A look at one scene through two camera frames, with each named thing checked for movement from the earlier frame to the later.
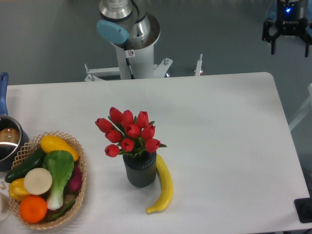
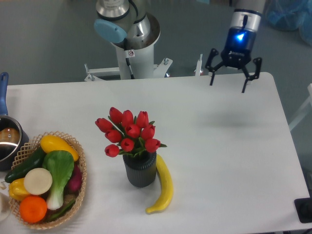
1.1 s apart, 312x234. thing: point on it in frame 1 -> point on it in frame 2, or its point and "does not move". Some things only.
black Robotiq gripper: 291,20 -> 240,43
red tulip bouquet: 134,134 does not move
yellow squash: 50,143 does not move
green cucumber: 35,161 does not move
